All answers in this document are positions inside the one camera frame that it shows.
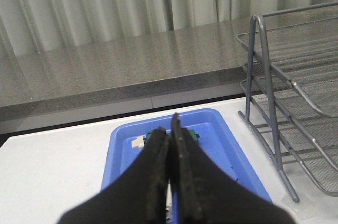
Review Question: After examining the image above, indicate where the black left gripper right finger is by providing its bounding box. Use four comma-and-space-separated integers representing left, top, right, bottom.
171, 114, 292, 223

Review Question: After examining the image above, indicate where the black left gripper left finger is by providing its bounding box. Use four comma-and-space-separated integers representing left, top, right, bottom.
59, 128, 169, 223

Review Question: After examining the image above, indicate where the white circuit breaker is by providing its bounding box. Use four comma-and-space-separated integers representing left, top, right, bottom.
165, 183, 173, 223

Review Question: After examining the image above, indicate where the green and beige terminal block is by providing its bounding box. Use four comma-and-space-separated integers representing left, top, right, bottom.
131, 127, 201, 151

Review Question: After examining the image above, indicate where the blue plastic tray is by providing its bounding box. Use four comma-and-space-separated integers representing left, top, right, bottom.
101, 108, 273, 224

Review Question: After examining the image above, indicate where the bottom mesh tray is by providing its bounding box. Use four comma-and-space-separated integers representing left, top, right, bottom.
249, 117, 337, 202

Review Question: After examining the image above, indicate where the mesh tray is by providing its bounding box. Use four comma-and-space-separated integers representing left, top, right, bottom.
249, 117, 337, 202
244, 80, 337, 162
236, 19, 338, 118

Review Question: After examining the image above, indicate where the middle mesh tray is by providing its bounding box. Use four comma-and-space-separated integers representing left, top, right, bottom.
244, 80, 337, 162

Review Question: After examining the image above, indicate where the grey stone counter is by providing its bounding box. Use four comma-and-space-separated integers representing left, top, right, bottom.
0, 2, 338, 135

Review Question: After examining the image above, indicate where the top mesh tray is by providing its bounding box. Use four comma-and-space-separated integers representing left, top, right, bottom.
236, 19, 338, 118

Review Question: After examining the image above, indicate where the grey curtain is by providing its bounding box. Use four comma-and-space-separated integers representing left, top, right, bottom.
1, 0, 335, 56

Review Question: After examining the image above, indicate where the grey metal rack frame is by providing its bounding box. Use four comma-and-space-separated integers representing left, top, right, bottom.
237, 1, 338, 203

